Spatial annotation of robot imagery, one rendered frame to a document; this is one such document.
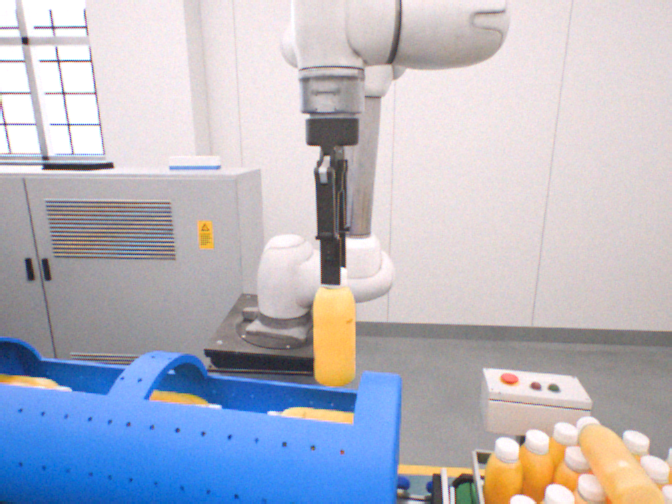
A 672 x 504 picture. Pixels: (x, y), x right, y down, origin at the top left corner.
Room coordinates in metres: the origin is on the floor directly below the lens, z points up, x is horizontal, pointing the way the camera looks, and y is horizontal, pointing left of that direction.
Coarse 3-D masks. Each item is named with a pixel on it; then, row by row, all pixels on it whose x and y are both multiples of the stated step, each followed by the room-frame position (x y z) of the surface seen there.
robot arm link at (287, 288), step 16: (272, 240) 1.20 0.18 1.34; (288, 240) 1.19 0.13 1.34; (304, 240) 1.21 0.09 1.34; (272, 256) 1.15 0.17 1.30; (288, 256) 1.15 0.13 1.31; (304, 256) 1.16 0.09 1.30; (272, 272) 1.14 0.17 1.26; (288, 272) 1.14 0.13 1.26; (304, 272) 1.15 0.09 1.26; (320, 272) 1.16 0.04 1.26; (272, 288) 1.14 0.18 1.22; (288, 288) 1.14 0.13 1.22; (304, 288) 1.15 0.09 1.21; (272, 304) 1.15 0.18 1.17; (288, 304) 1.14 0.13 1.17; (304, 304) 1.16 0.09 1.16
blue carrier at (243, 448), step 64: (0, 384) 0.67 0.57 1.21; (64, 384) 0.89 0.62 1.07; (128, 384) 0.65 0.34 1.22; (192, 384) 0.84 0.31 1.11; (256, 384) 0.80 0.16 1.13; (384, 384) 0.63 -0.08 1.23; (0, 448) 0.61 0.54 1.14; (64, 448) 0.59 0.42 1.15; (128, 448) 0.57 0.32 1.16; (192, 448) 0.56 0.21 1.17; (256, 448) 0.55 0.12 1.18; (320, 448) 0.54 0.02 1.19; (384, 448) 0.53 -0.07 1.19
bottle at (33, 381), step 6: (0, 378) 0.82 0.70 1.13; (6, 378) 0.82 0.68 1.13; (12, 378) 0.82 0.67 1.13; (18, 378) 0.82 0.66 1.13; (24, 378) 0.82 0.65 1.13; (30, 378) 0.82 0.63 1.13; (36, 378) 0.82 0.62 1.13; (42, 378) 0.82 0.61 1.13; (30, 384) 0.80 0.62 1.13; (36, 384) 0.80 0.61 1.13; (42, 384) 0.80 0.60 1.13; (48, 384) 0.81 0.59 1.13; (54, 384) 0.81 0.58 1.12
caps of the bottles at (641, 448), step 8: (632, 432) 0.72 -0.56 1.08; (624, 440) 0.71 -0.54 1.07; (632, 440) 0.69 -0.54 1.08; (640, 440) 0.69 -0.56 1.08; (648, 440) 0.69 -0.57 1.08; (632, 448) 0.69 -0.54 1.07; (640, 448) 0.68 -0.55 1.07; (648, 456) 0.65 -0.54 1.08; (648, 464) 0.63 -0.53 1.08; (656, 464) 0.63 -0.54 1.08; (664, 464) 0.63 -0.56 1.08; (648, 472) 0.63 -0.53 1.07; (656, 472) 0.62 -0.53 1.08; (664, 472) 0.62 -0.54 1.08; (664, 488) 0.58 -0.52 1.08; (664, 496) 0.57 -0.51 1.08
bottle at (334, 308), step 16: (320, 288) 0.63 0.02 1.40; (336, 288) 0.61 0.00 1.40; (320, 304) 0.61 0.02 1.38; (336, 304) 0.61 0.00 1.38; (352, 304) 0.62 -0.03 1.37; (320, 320) 0.61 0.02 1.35; (336, 320) 0.60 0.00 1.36; (352, 320) 0.62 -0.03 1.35; (320, 336) 0.61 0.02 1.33; (336, 336) 0.60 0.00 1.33; (352, 336) 0.62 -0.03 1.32; (320, 352) 0.61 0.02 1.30; (336, 352) 0.60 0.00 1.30; (352, 352) 0.62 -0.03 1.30; (320, 368) 0.61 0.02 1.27; (336, 368) 0.60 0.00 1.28; (352, 368) 0.62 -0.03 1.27; (336, 384) 0.60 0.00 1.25
